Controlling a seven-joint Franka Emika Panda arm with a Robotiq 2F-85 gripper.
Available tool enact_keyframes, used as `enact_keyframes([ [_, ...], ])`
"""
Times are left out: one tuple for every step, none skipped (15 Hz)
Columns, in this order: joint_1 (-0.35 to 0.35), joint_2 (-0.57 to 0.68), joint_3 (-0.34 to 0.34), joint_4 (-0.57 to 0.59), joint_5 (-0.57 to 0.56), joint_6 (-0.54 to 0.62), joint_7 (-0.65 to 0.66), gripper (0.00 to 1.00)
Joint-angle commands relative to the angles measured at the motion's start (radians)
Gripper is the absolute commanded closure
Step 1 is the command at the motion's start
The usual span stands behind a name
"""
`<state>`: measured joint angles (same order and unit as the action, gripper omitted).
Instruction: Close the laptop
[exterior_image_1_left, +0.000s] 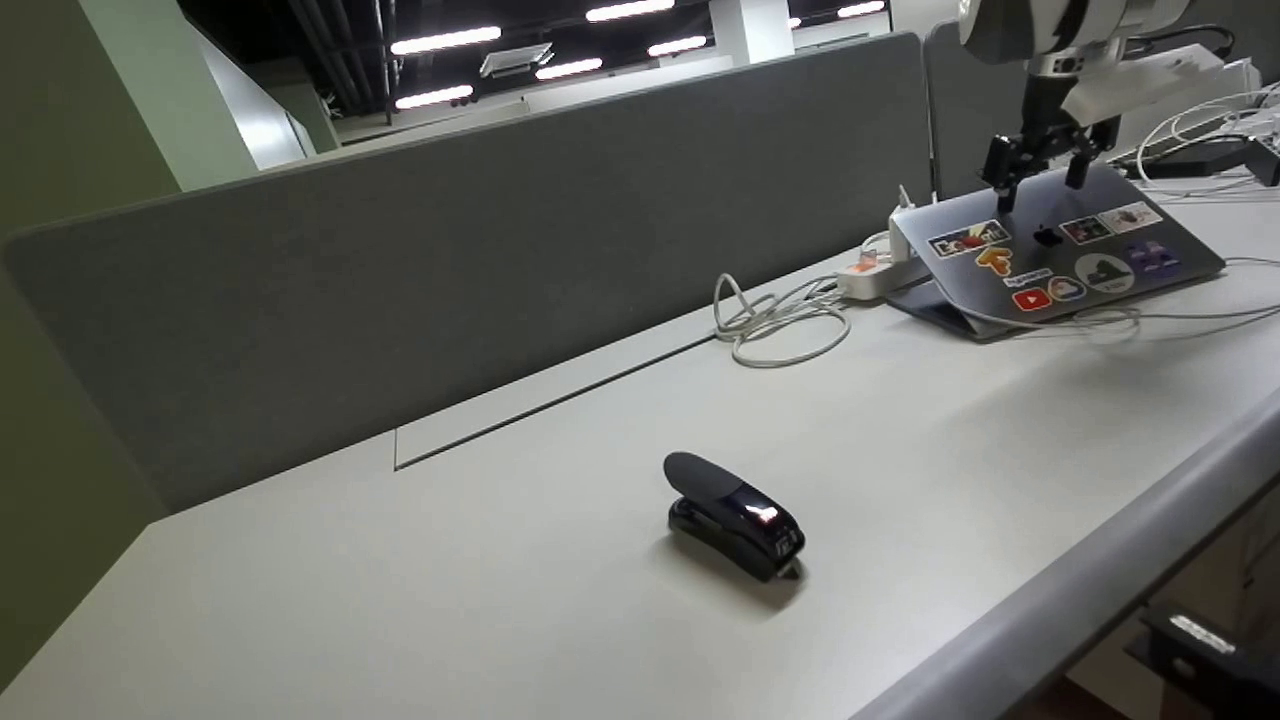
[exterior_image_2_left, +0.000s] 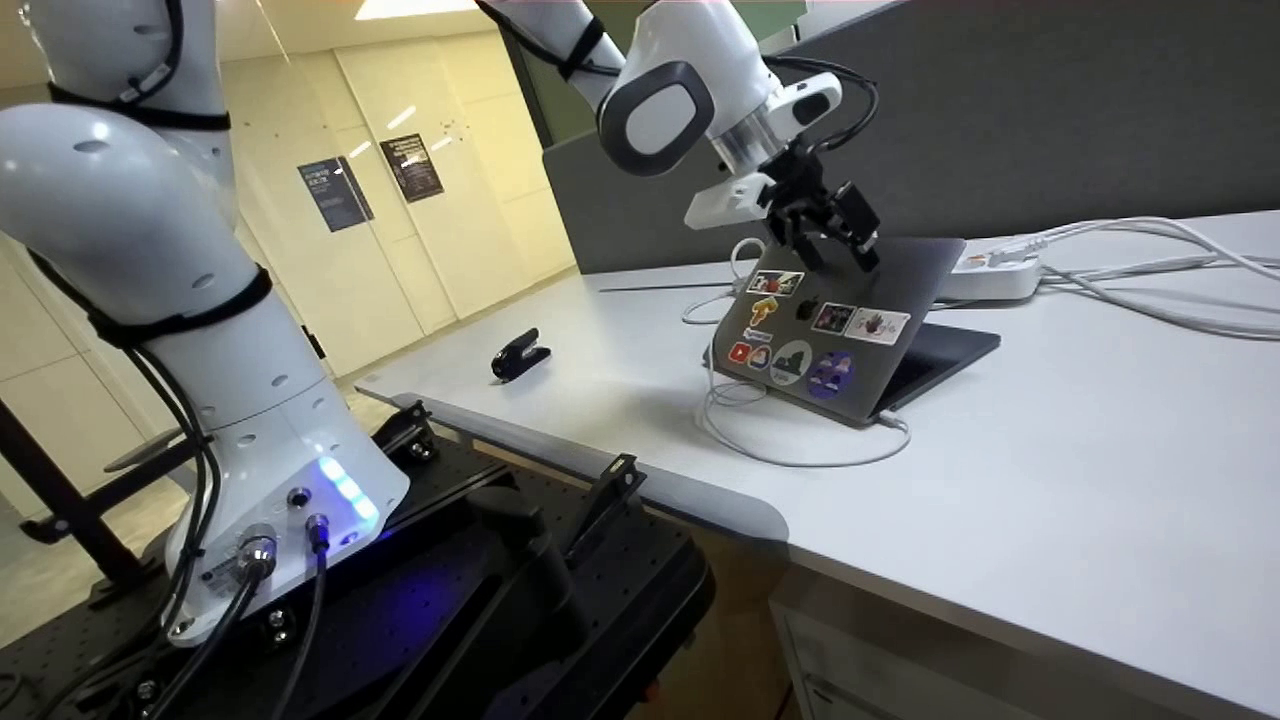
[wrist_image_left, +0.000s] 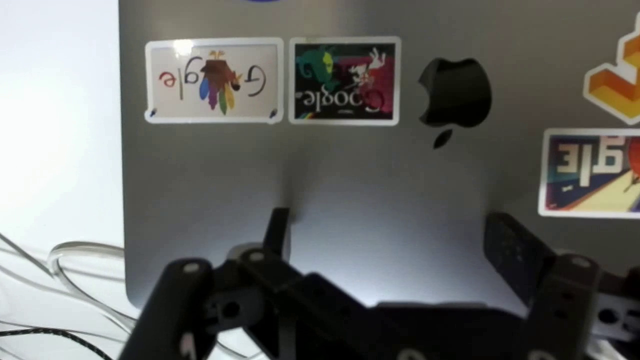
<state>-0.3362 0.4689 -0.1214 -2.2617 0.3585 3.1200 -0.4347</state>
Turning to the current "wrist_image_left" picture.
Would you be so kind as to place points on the grey laptop with stickers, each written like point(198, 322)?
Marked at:
point(380, 165)

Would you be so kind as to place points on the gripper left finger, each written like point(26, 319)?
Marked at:
point(260, 280)

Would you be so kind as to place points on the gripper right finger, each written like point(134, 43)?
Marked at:
point(550, 290)

